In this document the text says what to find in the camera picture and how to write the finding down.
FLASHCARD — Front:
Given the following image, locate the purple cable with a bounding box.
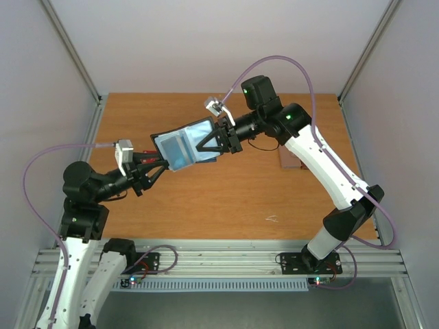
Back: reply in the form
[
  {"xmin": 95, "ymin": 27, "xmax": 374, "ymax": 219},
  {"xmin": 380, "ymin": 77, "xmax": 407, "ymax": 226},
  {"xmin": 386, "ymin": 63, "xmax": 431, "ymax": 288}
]
[
  {"xmin": 23, "ymin": 142, "xmax": 119, "ymax": 325},
  {"xmin": 219, "ymin": 55, "xmax": 398, "ymax": 249}
]

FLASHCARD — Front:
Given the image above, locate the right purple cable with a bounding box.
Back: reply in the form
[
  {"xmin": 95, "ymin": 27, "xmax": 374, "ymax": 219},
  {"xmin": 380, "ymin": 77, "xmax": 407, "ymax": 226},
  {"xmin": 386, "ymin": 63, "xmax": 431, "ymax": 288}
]
[{"xmin": 219, "ymin": 55, "xmax": 398, "ymax": 249}]

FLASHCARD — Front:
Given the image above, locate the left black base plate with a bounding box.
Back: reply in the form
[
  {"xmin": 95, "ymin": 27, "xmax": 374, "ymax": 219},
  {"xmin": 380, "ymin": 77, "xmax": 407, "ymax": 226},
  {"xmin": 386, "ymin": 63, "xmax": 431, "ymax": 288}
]
[{"xmin": 123, "ymin": 252, "xmax": 161, "ymax": 275}]

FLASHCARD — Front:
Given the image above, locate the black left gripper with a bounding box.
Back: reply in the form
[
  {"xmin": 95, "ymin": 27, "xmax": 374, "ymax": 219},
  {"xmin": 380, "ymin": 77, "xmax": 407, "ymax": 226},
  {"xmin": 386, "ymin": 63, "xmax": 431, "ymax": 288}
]
[{"xmin": 93, "ymin": 151, "xmax": 169, "ymax": 202}]

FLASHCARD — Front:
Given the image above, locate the circuit board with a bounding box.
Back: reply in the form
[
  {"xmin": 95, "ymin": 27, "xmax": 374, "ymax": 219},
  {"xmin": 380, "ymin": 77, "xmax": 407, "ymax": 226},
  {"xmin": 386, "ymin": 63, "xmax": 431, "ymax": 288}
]
[
  {"xmin": 308, "ymin": 276, "xmax": 332, "ymax": 286},
  {"xmin": 119, "ymin": 277, "xmax": 143, "ymax": 289}
]

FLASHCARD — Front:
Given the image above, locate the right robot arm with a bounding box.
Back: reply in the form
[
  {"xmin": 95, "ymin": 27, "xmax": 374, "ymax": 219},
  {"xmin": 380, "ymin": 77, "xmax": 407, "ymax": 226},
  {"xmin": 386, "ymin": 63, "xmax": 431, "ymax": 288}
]
[{"xmin": 196, "ymin": 75, "xmax": 384, "ymax": 273}]

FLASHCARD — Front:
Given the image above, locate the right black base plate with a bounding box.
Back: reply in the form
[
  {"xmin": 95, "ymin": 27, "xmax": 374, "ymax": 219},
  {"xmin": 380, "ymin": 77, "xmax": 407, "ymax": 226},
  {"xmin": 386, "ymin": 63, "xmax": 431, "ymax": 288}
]
[{"xmin": 275, "ymin": 252, "xmax": 343, "ymax": 275}]

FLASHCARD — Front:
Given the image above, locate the left circuit board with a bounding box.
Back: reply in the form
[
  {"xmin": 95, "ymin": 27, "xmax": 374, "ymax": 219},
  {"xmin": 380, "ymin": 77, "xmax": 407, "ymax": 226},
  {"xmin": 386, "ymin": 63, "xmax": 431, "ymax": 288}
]
[{"xmin": 119, "ymin": 277, "xmax": 143, "ymax": 289}]

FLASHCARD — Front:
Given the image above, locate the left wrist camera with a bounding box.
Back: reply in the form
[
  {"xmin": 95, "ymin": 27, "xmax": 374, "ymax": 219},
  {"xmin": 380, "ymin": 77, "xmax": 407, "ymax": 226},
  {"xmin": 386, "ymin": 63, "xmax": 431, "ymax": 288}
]
[{"xmin": 115, "ymin": 139, "xmax": 134, "ymax": 176}]

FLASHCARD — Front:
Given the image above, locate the aluminium rail frame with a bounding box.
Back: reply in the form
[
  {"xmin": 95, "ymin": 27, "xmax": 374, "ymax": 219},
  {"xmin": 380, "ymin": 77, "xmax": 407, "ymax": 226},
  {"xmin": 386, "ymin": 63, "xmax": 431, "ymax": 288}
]
[{"xmin": 32, "ymin": 238, "xmax": 409, "ymax": 278}]

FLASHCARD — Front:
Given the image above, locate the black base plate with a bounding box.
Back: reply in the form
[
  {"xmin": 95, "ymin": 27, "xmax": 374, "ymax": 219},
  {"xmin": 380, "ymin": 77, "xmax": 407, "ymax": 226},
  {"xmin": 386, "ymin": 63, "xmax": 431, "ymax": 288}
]
[
  {"xmin": 275, "ymin": 252, "xmax": 343, "ymax": 275},
  {"xmin": 123, "ymin": 252, "xmax": 161, "ymax": 275}
]

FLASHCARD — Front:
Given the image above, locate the black leather card holder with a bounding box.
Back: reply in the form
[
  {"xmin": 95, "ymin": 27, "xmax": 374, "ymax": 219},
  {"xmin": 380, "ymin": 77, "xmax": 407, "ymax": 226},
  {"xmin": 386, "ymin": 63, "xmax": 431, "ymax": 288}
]
[{"xmin": 151, "ymin": 117, "xmax": 221, "ymax": 171}]

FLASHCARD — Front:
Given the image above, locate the beige leather card holder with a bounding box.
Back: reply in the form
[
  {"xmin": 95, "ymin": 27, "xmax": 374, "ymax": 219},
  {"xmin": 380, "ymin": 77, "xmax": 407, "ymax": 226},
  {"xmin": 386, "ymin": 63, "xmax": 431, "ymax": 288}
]
[{"xmin": 278, "ymin": 146, "xmax": 302, "ymax": 169}]

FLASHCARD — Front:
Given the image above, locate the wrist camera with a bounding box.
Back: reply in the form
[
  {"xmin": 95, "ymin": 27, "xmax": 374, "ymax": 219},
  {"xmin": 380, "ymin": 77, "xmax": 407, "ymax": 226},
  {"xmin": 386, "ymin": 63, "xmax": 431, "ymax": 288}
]
[
  {"xmin": 115, "ymin": 139, "xmax": 134, "ymax": 176},
  {"xmin": 204, "ymin": 97, "xmax": 235, "ymax": 126}
]

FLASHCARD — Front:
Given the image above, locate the grey slotted cable duct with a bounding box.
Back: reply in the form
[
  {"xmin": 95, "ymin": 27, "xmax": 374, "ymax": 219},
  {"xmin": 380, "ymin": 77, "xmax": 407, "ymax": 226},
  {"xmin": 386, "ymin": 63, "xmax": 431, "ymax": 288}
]
[{"xmin": 112, "ymin": 278, "xmax": 309, "ymax": 293}]

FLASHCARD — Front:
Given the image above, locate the red credit card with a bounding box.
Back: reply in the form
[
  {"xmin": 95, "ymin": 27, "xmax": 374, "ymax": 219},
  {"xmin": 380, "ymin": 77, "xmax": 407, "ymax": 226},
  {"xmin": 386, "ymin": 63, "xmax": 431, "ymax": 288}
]
[{"xmin": 141, "ymin": 150, "xmax": 161, "ymax": 163}]

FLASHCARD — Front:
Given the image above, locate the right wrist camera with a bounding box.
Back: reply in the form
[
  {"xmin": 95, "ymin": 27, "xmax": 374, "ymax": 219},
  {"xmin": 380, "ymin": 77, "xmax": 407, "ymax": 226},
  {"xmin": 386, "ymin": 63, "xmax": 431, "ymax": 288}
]
[{"xmin": 204, "ymin": 97, "xmax": 235, "ymax": 126}]

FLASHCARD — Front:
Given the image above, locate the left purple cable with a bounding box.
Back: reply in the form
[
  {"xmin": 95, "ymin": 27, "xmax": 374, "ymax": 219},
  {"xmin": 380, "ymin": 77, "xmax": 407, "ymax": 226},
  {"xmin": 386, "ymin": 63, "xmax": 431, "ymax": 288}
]
[{"xmin": 23, "ymin": 142, "xmax": 119, "ymax": 325}]

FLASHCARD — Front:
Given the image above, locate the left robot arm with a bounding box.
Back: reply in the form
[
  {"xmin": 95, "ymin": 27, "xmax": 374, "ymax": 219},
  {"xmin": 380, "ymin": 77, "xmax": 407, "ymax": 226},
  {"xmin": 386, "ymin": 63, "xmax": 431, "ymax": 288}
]
[{"xmin": 36, "ymin": 152, "xmax": 169, "ymax": 328}]

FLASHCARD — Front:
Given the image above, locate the right circuit board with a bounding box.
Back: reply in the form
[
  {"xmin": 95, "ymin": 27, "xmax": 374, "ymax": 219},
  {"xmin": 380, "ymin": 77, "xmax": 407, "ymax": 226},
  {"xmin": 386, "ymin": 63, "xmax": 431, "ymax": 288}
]
[{"xmin": 308, "ymin": 276, "xmax": 332, "ymax": 286}]

